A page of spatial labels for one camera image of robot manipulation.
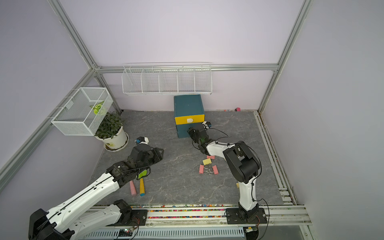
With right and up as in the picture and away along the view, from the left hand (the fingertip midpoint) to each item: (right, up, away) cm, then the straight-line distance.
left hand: (162, 152), depth 78 cm
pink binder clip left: (+21, -12, +11) cm, 26 cm away
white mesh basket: (-46, +21, +4) cm, 51 cm away
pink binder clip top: (+28, -6, +16) cm, 33 cm away
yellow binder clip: (+25, -8, +15) cm, 30 cm away
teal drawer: (+8, +12, +19) cm, 24 cm away
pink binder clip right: (+29, -12, +11) cm, 34 cm away
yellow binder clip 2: (+41, -19, +6) cm, 46 cm away
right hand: (+12, +14, +17) cm, 25 cm away
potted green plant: (-33, +10, +11) cm, 36 cm away
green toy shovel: (-12, -20, +3) cm, 24 cm away
